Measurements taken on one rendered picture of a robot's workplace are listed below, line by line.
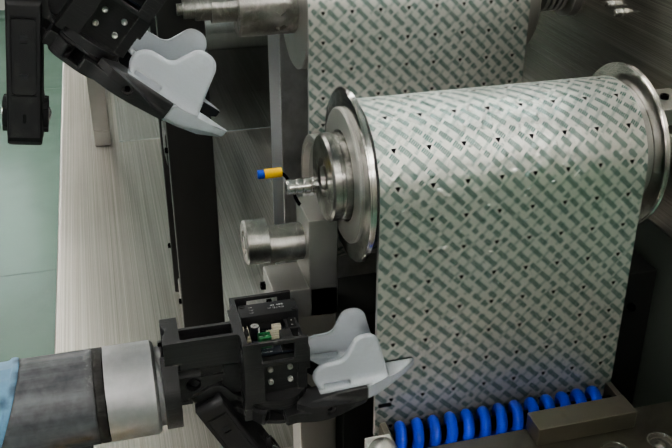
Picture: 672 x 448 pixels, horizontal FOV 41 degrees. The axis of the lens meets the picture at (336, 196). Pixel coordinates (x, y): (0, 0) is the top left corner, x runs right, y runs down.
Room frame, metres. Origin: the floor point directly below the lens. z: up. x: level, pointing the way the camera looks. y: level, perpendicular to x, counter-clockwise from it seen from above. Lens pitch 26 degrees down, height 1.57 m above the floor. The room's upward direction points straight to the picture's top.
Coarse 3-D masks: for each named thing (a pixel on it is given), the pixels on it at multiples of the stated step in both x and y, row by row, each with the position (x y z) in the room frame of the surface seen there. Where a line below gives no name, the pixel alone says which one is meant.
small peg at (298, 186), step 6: (288, 180) 0.68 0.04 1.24; (294, 180) 0.68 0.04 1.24; (300, 180) 0.68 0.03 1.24; (306, 180) 0.68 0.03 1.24; (312, 180) 0.68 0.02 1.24; (318, 180) 0.68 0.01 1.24; (288, 186) 0.68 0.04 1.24; (294, 186) 0.68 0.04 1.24; (300, 186) 0.68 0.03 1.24; (306, 186) 0.68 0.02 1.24; (312, 186) 0.68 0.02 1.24; (318, 186) 0.68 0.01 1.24; (288, 192) 0.67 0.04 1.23; (294, 192) 0.68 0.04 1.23; (300, 192) 0.68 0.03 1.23; (306, 192) 0.68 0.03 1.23
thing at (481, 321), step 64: (448, 256) 0.63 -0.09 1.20; (512, 256) 0.65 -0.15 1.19; (576, 256) 0.67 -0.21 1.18; (384, 320) 0.62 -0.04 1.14; (448, 320) 0.64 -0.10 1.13; (512, 320) 0.65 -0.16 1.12; (576, 320) 0.67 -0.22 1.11; (448, 384) 0.64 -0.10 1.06; (512, 384) 0.65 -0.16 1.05; (576, 384) 0.67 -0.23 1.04
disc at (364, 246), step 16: (336, 96) 0.71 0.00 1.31; (352, 96) 0.67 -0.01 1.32; (352, 112) 0.66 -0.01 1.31; (368, 144) 0.62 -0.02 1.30; (368, 160) 0.62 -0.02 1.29; (368, 176) 0.61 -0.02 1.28; (368, 192) 0.61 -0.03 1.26; (368, 208) 0.61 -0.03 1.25; (368, 224) 0.61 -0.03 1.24; (368, 240) 0.61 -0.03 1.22; (352, 256) 0.65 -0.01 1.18; (368, 256) 0.62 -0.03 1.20
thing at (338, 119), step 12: (624, 84) 0.74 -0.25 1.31; (636, 96) 0.72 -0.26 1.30; (336, 108) 0.69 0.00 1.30; (336, 120) 0.69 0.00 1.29; (348, 120) 0.66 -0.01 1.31; (648, 120) 0.70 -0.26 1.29; (348, 132) 0.66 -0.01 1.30; (648, 132) 0.69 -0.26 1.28; (348, 144) 0.66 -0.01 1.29; (648, 144) 0.69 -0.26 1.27; (360, 156) 0.63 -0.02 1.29; (648, 156) 0.69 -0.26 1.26; (360, 168) 0.63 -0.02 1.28; (648, 168) 0.69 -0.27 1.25; (360, 180) 0.62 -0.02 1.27; (648, 180) 0.69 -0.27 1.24; (360, 192) 0.62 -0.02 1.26; (360, 204) 0.62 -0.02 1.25; (360, 216) 0.62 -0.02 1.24; (348, 228) 0.65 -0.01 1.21; (360, 228) 0.63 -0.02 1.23; (348, 240) 0.65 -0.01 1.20
